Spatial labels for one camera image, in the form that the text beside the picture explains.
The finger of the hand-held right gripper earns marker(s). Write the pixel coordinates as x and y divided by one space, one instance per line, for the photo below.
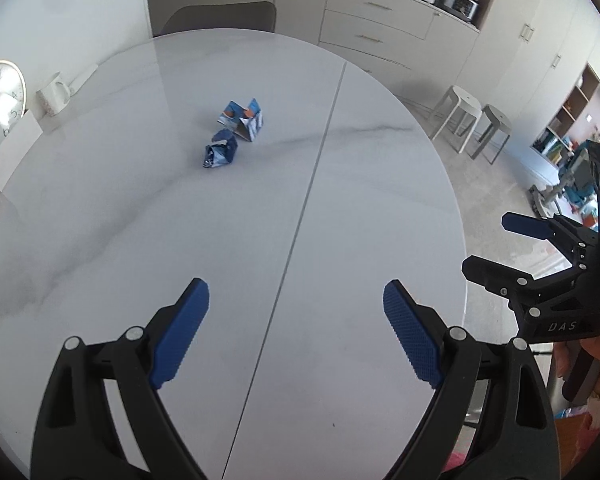
527 226
495 275

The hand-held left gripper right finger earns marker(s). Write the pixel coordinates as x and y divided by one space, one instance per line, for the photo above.
410 335

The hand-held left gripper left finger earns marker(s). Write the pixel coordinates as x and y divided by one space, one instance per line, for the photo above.
180 330

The blue wrapper with orange print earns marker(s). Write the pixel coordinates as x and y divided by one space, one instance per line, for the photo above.
242 120

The blue seat on wheeled stand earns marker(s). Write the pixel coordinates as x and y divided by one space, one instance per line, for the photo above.
555 192

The grey stool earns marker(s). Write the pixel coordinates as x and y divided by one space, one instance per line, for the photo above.
495 119

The open wooden shelf unit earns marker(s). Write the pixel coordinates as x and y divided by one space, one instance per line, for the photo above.
565 120

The white stool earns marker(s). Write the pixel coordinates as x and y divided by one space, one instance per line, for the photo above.
460 97

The cream tall cabinet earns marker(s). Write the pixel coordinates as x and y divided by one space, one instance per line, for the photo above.
525 55

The silver countertop oven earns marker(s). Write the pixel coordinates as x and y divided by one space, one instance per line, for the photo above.
459 4

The white card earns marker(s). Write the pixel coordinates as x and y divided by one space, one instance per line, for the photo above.
15 152

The white cup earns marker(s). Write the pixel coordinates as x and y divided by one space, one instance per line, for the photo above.
52 95

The white plastic strip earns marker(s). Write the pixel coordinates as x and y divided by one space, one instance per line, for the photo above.
84 75

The grey upholstered chair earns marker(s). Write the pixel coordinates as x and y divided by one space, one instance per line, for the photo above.
220 19

